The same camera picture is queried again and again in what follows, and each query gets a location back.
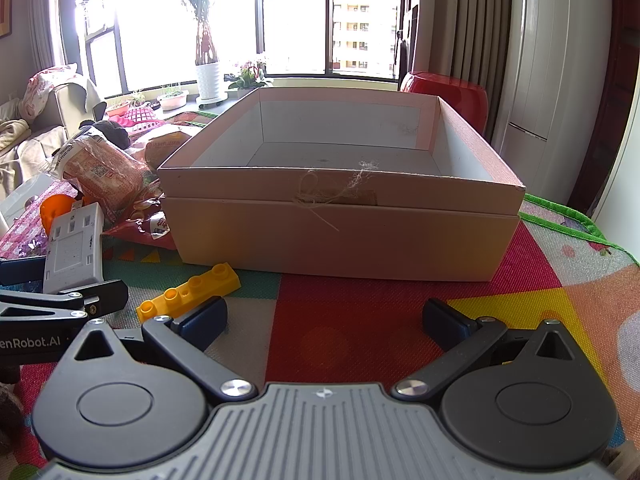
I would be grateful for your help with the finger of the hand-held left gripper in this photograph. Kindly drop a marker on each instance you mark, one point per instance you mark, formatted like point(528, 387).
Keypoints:
point(20, 267)
point(107, 297)

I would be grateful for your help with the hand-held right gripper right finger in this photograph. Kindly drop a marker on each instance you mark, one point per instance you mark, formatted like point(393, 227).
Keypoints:
point(447, 320)

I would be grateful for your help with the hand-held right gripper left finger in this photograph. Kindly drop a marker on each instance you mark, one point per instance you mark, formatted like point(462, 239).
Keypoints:
point(205, 320)

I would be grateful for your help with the yellow toy brick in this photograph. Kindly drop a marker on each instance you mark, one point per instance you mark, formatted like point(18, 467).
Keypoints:
point(200, 287)

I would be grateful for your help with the grey power strip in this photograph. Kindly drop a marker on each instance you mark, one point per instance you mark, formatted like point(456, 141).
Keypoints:
point(72, 250)

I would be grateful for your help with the orange toy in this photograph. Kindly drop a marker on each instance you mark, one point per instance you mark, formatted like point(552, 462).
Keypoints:
point(55, 212)

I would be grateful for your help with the sliced bread bag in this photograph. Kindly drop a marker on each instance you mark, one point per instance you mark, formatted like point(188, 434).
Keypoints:
point(100, 170)

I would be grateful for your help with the cardboard box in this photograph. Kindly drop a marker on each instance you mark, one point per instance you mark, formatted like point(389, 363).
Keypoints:
point(345, 232)

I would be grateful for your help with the small round bread packet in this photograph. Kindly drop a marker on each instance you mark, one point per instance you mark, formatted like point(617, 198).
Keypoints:
point(162, 142)

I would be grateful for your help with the pink plastic basket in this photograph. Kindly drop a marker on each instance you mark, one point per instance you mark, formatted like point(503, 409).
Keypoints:
point(137, 117)

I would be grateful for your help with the red snack packet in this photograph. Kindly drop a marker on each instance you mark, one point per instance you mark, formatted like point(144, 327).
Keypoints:
point(140, 232)

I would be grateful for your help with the colourful play mat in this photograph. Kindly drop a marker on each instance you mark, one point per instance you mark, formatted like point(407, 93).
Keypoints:
point(350, 320)

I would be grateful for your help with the beige blanket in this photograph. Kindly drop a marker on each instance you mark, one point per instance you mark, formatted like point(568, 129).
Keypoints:
point(12, 137)

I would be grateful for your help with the beige sofa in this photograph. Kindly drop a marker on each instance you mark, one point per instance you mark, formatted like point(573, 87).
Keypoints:
point(65, 105)

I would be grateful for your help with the pink floral quilt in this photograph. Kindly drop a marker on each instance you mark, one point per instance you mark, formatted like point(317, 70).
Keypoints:
point(47, 87)

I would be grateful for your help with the red planter bowl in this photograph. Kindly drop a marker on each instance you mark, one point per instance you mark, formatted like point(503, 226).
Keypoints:
point(122, 106)

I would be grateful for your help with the pale planter bowl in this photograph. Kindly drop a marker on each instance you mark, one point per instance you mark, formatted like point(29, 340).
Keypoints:
point(172, 100)

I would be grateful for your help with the red drum stool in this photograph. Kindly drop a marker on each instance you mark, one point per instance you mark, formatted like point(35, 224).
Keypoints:
point(450, 97)

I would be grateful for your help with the tall plant in white pot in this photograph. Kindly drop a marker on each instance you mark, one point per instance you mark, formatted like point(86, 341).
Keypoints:
point(209, 80)

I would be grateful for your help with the pink flowering potted plant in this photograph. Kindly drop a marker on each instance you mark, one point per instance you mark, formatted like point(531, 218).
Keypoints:
point(250, 77)

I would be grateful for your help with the grey curtain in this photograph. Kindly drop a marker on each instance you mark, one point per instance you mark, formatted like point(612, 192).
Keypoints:
point(57, 15)
point(475, 25)

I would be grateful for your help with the white standing air conditioner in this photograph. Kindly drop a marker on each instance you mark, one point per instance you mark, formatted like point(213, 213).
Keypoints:
point(555, 70)

